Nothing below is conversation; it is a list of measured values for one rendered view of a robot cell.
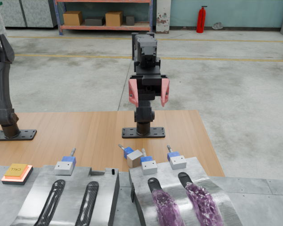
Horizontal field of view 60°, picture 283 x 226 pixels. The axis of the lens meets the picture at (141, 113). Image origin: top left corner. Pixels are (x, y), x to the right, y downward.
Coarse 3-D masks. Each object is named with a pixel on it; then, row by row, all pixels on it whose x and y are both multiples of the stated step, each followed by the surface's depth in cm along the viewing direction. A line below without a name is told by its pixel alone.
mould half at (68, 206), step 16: (48, 176) 80; (64, 176) 80; (80, 176) 80; (112, 176) 80; (32, 192) 75; (48, 192) 75; (64, 192) 75; (80, 192) 75; (112, 192) 75; (32, 208) 70; (64, 208) 70; (96, 208) 70; (112, 208) 73; (16, 224) 66; (32, 224) 66; (64, 224) 66; (96, 224) 66; (112, 224) 74
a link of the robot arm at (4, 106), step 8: (0, 48) 100; (0, 56) 100; (0, 64) 100; (8, 64) 103; (0, 72) 100; (8, 72) 104; (0, 80) 101; (8, 80) 104; (0, 88) 101; (8, 88) 104; (0, 96) 101; (8, 96) 104; (0, 104) 101; (8, 104) 103; (0, 112) 101; (8, 112) 102; (0, 120) 101; (8, 120) 102
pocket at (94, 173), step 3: (90, 168) 83; (90, 171) 83; (93, 171) 84; (96, 171) 84; (99, 171) 84; (102, 171) 84; (90, 174) 83; (93, 174) 84; (96, 174) 84; (99, 174) 84; (102, 174) 84; (93, 177) 83; (96, 177) 83; (99, 177) 83; (102, 177) 83
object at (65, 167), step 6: (72, 150) 89; (66, 156) 85; (72, 156) 85; (60, 162) 81; (66, 162) 81; (72, 162) 82; (60, 168) 79; (66, 168) 79; (72, 168) 82; (60, 174) 80; (66, 174) 80
